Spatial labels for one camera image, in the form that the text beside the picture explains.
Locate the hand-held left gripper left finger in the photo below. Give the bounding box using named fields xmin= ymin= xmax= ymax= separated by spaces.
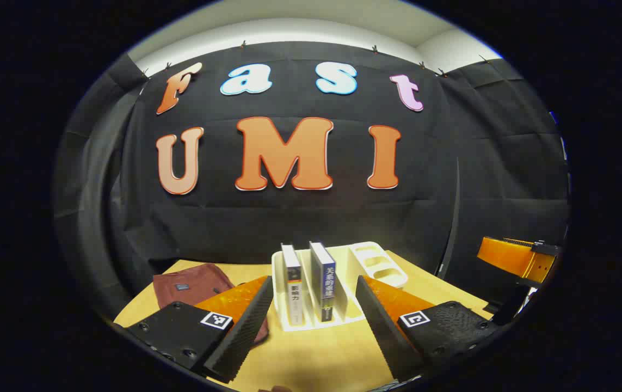
xmin=125 ymin=275 xmax=274 ymax=384

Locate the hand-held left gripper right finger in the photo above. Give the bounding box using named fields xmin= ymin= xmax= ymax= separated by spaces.
xmin=355 ymin=275 xmax=499 ymax=382

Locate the white portrait cover book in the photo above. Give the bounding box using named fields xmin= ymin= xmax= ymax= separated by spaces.
xmin=281 ymin=243 xmax=305 ymax=326

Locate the white bookshelf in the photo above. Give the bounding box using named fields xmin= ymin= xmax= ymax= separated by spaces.
xmin=271 ymin=241 xmax=409 ymax=333

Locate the maroon schoolbag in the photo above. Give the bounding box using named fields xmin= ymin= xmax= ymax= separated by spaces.
xmin=153 ymin=263 xmax=270 ymax=346

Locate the blue cover book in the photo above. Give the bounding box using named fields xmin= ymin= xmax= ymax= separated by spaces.
xmin=309 ymin=241 xmax=337 ymax=323

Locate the black stand pole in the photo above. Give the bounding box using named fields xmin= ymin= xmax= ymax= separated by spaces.
xmin=437 ymin=158 xmax=461 ymax=279

